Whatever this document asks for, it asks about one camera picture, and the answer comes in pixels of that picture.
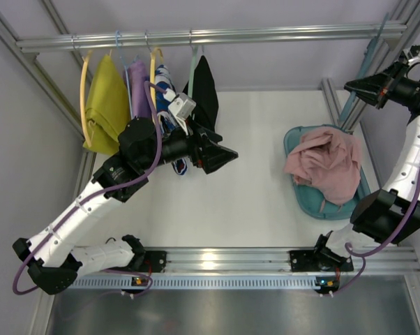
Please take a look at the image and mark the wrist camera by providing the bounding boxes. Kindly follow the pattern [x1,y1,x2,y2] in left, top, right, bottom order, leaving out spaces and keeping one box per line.
[403,43,420,65]
[163,89,196,135]

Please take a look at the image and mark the light blue wire hanger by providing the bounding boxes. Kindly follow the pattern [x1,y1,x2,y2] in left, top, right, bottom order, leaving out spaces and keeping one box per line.
[114,30,140,119]

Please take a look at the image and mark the olive yellow trousers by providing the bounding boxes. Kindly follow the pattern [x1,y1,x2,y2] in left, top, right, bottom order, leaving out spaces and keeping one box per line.
[85,54,130,156]

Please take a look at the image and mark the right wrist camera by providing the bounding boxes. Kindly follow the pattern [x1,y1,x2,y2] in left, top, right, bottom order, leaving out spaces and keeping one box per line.
[403,43,420,65]

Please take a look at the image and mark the aluminium hanging rail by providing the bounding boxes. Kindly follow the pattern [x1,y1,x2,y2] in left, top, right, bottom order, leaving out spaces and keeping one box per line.
[16,20,407,53]

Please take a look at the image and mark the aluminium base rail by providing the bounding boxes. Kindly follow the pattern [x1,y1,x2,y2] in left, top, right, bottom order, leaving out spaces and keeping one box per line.
[44,246,420,276]

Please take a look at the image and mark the slotted cable duct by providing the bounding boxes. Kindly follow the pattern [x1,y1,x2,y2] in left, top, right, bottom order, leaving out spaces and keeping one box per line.
[70,274,335,290]

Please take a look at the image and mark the blue-grey plastic hanger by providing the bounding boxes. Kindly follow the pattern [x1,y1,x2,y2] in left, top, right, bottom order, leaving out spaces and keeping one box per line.
[338,12,389,126]

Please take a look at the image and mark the purple trousers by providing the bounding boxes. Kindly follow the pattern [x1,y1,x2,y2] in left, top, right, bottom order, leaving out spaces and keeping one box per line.
[129,59,151,119]

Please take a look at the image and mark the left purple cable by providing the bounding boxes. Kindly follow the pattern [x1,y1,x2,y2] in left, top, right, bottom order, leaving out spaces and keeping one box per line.
[10,80,176,295]

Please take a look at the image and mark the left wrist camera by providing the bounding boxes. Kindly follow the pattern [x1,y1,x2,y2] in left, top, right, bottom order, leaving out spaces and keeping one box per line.
[163,89,196,135]

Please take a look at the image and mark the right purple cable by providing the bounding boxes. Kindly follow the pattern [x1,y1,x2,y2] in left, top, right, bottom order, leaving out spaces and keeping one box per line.
[323,38,420,297]

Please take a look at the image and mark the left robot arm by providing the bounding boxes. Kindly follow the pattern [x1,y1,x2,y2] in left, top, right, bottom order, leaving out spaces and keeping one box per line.
[13,118,239,295]

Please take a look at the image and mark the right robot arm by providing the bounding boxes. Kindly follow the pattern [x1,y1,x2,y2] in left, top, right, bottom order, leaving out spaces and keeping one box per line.
[311,60,420,271]

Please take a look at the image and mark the purple cable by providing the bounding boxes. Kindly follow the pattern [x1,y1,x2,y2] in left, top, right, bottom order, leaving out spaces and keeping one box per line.
[10,80,176,295]
[323,38,420,297]

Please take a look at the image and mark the black trousers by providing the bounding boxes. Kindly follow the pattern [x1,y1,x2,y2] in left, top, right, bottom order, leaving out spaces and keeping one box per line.
[190,55,219,131]

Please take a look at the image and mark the blue white patterned trousers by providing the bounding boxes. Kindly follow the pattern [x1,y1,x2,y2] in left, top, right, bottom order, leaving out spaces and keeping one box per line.
[153,64,189,175]

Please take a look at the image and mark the pink trousers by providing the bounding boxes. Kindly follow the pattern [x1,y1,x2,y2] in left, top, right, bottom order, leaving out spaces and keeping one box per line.
[283,126,362,212]

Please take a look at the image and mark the pale yellow hanger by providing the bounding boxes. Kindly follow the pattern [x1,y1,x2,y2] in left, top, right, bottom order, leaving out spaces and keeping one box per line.
[80,50,95,152]

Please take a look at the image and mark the teal plastic basin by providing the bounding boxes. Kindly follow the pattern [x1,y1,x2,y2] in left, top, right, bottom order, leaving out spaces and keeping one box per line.
[283,124,370,221]

